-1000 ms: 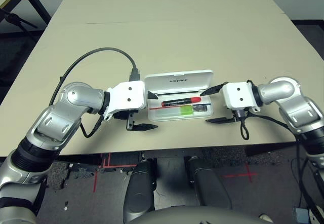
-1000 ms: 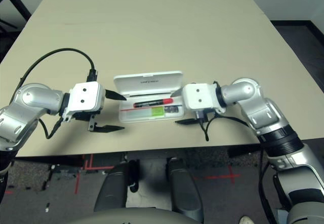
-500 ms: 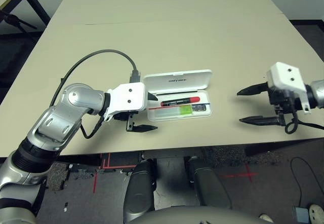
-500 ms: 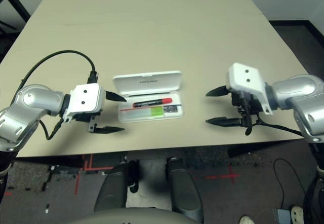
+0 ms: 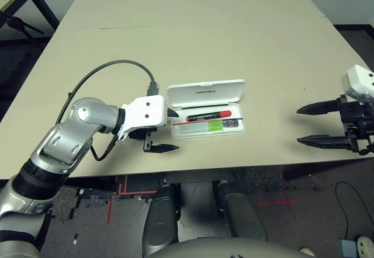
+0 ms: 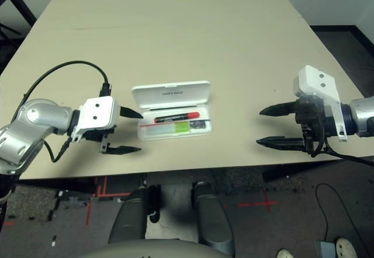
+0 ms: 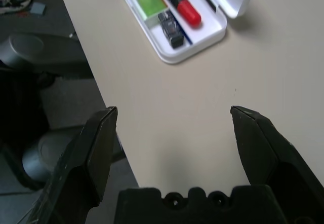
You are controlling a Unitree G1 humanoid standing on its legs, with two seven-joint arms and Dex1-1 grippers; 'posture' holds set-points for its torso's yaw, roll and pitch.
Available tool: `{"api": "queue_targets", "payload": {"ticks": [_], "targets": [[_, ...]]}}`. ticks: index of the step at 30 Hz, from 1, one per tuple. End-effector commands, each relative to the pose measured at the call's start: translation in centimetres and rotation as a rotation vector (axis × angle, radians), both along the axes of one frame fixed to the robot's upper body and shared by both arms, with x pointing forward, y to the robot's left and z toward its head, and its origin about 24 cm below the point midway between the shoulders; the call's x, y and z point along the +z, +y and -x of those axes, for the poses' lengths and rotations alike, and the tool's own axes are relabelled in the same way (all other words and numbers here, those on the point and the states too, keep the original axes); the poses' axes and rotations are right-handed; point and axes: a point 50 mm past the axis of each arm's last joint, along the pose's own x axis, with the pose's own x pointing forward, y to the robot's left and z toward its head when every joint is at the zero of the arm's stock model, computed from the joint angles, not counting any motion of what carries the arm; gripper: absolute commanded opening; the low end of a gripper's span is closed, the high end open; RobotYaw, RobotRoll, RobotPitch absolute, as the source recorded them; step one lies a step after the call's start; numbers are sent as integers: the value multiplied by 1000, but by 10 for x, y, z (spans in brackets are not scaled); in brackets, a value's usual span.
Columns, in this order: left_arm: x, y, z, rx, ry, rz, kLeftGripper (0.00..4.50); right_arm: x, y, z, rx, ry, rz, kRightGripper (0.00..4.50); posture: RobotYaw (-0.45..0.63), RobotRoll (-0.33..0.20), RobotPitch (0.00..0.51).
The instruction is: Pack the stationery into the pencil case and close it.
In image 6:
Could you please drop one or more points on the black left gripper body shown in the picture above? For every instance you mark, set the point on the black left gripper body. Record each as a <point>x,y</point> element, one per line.
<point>99,134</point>

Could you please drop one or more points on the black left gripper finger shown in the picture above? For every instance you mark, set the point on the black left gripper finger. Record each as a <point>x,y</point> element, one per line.
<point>130,112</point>
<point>124,150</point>

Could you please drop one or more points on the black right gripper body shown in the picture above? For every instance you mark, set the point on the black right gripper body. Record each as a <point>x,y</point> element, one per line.
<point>314,121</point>

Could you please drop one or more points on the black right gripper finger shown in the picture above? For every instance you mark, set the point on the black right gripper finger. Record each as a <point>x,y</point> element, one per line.
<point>280,109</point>
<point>283,143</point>

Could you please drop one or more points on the red and black marker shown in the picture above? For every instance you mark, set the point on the red and black marker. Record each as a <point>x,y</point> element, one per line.
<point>175,118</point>

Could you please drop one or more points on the white plastic pencil case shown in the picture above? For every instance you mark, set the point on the white plastic pencil case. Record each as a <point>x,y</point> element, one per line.
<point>172,93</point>

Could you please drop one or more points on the small dark eraser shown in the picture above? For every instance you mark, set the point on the small dark eraser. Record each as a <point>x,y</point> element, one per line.
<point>198,125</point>

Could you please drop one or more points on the red floor tape corner lines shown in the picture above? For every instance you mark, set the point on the red floor tape corner lines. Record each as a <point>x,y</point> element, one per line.
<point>117,194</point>

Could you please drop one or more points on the grey robot left leg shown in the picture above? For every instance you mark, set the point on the grey robot left leg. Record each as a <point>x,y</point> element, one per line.
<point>131,214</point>

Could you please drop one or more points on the grey robot leg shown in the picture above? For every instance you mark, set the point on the grey robot leg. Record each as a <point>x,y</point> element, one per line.
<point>131,214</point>
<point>213,220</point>

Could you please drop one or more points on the grey robot torso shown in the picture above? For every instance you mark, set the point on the grey robot torso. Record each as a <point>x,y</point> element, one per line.
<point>152,250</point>

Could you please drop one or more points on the grey robot right leg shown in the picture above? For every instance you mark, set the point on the grey robot right leg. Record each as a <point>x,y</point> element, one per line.
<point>213,220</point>

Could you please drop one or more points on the white shoe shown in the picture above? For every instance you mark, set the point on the white shoe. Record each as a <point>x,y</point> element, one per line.
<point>346,247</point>
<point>284,253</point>

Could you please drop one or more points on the grey blue foot pedal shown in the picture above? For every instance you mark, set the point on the grey blue foot pedal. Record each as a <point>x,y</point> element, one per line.
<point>327,250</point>

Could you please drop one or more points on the short red floor tape strip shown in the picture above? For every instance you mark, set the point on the short red floor tape strip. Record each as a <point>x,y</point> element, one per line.
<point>9,223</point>

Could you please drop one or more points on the black tripod stand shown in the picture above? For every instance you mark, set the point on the black tripod stand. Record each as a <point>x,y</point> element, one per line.
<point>8,30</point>

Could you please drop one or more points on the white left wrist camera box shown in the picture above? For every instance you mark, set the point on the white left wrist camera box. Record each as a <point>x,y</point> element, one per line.
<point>99,112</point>

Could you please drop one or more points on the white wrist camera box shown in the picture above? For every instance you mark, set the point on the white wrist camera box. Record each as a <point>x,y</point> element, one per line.
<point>317,80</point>
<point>99,112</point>

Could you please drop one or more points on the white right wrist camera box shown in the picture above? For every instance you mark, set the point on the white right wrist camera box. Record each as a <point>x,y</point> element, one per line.
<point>317,80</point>

